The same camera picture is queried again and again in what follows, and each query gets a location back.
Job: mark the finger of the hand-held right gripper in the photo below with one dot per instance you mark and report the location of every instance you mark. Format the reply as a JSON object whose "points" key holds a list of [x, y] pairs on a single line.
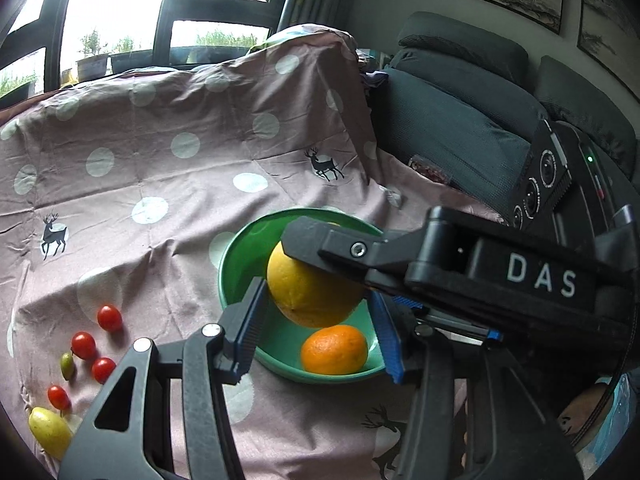
{"points": [[350, 250]]}

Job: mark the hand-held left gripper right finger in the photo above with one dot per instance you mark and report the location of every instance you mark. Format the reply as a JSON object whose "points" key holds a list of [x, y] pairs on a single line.
{"points": [[387, 350]]}

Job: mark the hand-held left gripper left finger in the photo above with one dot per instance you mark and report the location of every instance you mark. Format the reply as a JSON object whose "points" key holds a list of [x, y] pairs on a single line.
{"points": [[252, 317]]}

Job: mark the green plastic bowl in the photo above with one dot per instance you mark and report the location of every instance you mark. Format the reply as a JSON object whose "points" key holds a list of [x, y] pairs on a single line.
{"points": [[285, 345]]}

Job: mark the orange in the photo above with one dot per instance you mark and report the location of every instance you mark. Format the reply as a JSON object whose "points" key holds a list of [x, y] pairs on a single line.
{"points": [[334, 350]]}

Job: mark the round yellow lemon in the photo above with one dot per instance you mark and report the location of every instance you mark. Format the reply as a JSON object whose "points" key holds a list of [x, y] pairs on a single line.
{"points": [[310, 295]]}

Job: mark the red cherry tomato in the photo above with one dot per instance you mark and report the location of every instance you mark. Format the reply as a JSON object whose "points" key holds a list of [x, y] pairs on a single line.
{"points": [[59, 396], [83, 345], [103, 369], [109, 318]]}

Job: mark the small green olive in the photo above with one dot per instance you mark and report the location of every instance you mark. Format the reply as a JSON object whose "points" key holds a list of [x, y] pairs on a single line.
{"points": [[67, 365]]}

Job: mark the yellow-green lemon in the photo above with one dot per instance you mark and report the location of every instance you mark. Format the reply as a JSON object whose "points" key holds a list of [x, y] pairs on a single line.
{"points": [[50, 432]]}

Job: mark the red patterned packet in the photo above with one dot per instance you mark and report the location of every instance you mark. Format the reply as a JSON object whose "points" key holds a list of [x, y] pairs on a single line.
{"points": [[430, 170]]}

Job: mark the tan rounded object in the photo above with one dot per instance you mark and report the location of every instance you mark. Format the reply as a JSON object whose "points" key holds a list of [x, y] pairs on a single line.
{"points": [[582, 410]]}

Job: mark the pink dotted deer blanket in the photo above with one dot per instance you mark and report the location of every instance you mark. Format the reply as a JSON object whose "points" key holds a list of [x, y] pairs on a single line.
{"points": [[175, 200]]}

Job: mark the light blue plastic bag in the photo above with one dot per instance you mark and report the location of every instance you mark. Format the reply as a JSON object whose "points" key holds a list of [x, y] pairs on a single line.
{"points": [[620, 410]]}

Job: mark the dark grey sofa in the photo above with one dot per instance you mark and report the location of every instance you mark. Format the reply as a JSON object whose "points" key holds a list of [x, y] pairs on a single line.
{"points": [[450, 130]]}

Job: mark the pile of clothes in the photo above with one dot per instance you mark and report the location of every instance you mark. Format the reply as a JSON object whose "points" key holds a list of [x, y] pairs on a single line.
{"points": [[372, 77]]}

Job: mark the pale green cloth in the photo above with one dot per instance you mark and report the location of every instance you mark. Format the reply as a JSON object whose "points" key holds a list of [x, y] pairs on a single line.
{"points": [[261, 45]]}

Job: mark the long planter with grass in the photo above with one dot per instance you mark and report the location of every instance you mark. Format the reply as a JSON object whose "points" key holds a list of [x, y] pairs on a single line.
{"points": [[215, 47]]}

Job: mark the dark planter with grass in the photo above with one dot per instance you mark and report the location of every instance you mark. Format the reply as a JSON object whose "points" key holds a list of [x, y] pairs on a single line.
{"points": [[142, 57]]}

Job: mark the dark pot with plant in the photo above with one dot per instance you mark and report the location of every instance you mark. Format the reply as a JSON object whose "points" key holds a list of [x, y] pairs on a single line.
{"points": [[92, 65]]}

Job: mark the black framed window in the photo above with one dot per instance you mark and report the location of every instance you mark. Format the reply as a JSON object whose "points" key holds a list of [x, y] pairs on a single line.
{"points": [[162, 10]]}

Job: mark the planter with green grass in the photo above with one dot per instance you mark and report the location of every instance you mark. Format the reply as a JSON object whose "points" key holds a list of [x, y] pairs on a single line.
{"points": [[20, 90]]}

